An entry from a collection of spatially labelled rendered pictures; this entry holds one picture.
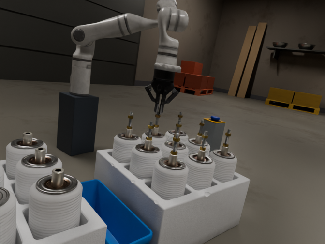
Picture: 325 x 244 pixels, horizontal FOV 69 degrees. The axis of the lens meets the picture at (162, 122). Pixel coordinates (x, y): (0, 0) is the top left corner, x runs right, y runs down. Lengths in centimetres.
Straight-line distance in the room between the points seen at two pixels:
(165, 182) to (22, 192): 33
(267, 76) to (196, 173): 689
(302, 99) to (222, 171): 565
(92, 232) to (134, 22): 90
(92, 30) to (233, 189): 90
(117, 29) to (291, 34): 667
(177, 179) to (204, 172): 11
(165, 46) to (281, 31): 688
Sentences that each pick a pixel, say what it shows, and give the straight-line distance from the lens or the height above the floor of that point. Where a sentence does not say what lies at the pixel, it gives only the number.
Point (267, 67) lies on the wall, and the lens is 754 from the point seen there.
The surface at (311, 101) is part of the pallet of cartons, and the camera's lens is 638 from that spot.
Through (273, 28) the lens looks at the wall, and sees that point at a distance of 770.
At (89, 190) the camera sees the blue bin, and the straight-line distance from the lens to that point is 82.
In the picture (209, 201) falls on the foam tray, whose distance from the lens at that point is 73.
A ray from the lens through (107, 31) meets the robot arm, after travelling 118.
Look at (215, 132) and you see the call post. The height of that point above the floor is 27.
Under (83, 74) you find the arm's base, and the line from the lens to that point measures 123.
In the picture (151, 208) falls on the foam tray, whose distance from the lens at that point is 64.
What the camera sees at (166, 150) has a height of 24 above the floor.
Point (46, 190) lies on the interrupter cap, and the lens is 50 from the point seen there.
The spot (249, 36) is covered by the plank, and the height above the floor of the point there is 172.
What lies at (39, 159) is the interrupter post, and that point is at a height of 26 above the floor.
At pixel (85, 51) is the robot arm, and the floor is 52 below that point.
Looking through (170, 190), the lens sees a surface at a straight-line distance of 64.
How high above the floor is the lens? 51
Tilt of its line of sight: 13 degrees down
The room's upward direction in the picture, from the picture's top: 9 degrees clockwise
